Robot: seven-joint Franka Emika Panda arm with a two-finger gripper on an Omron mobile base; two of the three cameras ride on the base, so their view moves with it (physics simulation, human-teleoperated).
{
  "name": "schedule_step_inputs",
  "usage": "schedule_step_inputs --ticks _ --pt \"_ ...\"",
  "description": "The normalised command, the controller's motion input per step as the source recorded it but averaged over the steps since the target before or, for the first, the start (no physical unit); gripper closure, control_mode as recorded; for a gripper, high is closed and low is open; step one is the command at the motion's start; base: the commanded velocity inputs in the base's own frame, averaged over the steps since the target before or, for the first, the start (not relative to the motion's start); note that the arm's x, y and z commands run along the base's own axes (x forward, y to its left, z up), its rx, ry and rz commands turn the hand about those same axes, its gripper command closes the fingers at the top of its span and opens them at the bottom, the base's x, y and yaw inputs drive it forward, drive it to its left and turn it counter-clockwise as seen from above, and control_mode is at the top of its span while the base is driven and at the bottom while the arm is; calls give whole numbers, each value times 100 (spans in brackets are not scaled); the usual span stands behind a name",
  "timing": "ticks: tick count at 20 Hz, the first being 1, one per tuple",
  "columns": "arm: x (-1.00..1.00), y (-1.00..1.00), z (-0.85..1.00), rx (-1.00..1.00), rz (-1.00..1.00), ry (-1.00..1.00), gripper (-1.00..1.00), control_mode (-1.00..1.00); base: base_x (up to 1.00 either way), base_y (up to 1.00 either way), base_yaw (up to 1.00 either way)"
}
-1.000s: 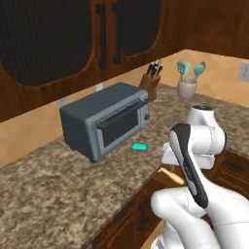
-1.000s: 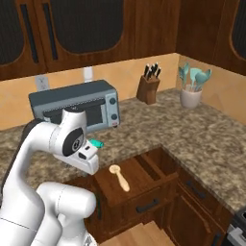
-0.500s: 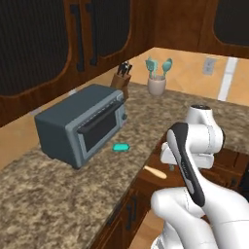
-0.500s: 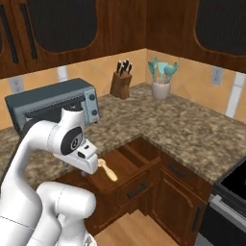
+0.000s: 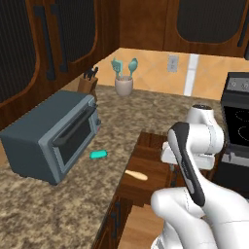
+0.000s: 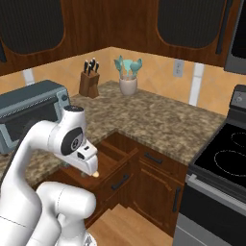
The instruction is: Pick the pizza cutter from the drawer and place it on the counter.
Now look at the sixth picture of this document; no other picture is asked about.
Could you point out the brown wooden knife block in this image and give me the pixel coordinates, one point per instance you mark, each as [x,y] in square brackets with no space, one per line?
[88,85]

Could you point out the wooden wall cupboard dark panel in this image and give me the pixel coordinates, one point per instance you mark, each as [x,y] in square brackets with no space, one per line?
[192,22]
[32,25]

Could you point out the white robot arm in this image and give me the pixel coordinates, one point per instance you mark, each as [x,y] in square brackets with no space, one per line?
[19,179]

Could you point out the wooden cupboard door under drawer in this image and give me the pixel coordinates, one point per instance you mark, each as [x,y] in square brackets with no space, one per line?
[109,205]

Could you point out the teal spoon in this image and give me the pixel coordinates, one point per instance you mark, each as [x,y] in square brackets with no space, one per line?
[136,66]

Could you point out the open wooden drawer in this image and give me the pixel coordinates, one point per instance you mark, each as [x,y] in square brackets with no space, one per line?
[115,160]

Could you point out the teal slotted spatula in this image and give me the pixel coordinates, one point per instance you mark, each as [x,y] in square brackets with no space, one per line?
[119,65]

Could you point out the closed wooden drawer front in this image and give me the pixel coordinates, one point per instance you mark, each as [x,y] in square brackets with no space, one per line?
[166,161]

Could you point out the grey-blue toaster oven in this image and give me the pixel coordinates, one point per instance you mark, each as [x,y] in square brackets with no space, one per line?
[29,102]

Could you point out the grey wall socket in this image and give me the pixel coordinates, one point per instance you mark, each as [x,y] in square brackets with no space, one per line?
[178,68]

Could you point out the teal flat spatula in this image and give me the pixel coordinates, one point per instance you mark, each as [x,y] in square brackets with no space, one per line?
[127,66]

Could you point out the black and steel stove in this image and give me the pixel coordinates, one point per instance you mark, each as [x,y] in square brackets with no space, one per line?
[217,179]

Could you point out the steel microwave oven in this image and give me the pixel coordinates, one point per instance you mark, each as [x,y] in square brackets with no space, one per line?
[237,38]

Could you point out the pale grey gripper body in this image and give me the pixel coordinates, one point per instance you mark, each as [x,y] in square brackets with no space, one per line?
[84,165]

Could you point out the white utensil pot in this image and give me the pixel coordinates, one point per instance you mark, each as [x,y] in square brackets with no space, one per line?
[128,86]

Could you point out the wooden base cupboard door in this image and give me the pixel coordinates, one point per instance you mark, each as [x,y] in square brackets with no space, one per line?
[157,195]

